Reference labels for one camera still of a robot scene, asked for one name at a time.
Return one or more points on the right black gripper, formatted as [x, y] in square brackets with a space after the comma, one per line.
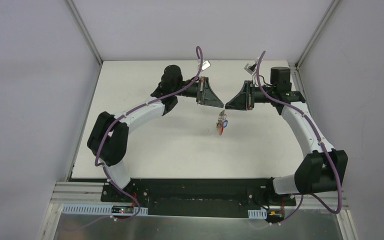
[250, 95]

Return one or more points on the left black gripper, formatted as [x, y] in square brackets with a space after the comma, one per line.
[202, 89]

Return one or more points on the keyring with coloured keys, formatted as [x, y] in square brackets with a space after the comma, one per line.
[222, 122]

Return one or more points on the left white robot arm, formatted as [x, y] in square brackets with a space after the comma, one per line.
[108, 139]

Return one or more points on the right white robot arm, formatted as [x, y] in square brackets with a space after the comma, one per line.
[323, 167]

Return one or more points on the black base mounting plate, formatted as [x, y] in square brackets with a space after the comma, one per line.
[218, 198]

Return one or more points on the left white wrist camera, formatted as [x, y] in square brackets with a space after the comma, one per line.
[204, 65]

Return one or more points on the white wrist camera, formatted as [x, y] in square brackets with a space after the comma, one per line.
[204, 65]
[250, 68]

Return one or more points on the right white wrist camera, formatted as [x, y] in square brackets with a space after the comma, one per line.
[250, 68]

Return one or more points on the aluminium frame rail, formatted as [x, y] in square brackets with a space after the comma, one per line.
[90, 192]

